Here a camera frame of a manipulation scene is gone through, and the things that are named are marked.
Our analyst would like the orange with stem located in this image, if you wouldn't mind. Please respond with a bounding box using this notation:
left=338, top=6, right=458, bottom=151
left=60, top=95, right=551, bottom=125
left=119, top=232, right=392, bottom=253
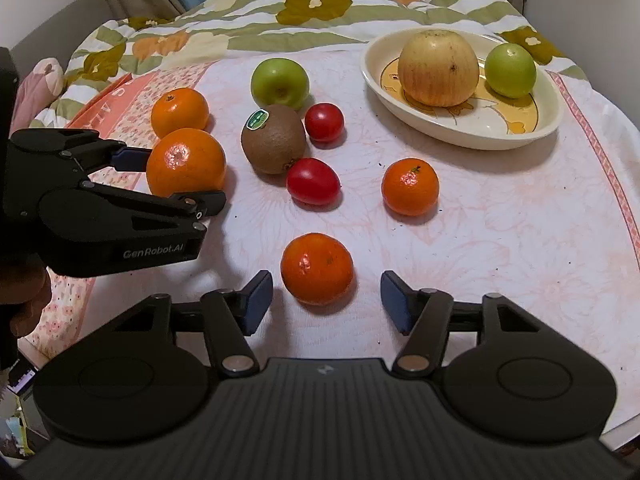
left=151, top=88, right=209, bottom=139

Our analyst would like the cream oval cartoon dish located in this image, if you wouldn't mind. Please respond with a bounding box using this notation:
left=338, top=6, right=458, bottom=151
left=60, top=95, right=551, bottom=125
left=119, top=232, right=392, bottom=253
left=360, top=28, right=563, bottom=151

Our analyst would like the large orange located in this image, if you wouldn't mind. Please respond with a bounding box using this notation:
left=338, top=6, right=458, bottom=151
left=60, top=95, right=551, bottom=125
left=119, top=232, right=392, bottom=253
left=145, top=128, right=227, bottom=197

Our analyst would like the brown kiwi with sticker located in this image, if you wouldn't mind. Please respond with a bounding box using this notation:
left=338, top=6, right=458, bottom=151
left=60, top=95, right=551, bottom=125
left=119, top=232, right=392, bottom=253
left=241, top=104, right=307, bottom=174

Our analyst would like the large yellow-red apple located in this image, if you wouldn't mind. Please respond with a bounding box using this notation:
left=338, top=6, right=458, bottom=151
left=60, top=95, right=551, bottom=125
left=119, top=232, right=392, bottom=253
left=398, top=29, right=480, bottom=107

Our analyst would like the grey bed headboard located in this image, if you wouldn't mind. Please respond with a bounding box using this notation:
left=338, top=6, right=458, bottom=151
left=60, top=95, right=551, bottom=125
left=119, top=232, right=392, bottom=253
left=11, top=0, right=113, bottom=79

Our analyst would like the striped floral quilt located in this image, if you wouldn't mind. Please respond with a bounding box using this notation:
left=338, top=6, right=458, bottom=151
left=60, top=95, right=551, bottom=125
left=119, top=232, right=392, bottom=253
left=31, top=0, right=585, bottom=128

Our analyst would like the red cherry tomato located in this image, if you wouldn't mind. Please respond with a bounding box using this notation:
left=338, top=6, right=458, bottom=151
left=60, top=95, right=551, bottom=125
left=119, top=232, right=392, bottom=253
left=286, top=158, right=341, bottom=206
left=304, top=103, right=344, bottom=143

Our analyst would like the person's left hand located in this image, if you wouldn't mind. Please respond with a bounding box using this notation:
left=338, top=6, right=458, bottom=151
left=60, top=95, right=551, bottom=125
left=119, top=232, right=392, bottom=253
left=1, top=263, right=52, bottom=338

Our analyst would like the pink plush pillow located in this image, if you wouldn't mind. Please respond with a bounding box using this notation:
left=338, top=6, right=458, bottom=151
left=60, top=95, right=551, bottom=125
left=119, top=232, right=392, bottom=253
left=10, top=58, right=64, bottom=133

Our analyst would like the pink floral tablecloth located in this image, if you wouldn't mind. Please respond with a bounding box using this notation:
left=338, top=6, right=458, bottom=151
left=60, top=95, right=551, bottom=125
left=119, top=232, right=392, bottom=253
left=21, top=50, right=639, bottom=428

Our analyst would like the green apple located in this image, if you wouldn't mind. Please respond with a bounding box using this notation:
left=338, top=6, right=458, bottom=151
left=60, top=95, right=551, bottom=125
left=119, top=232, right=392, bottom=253
left=485, top=44, right=537, bottom=99
left=250, top=58, right=310, bottom=110

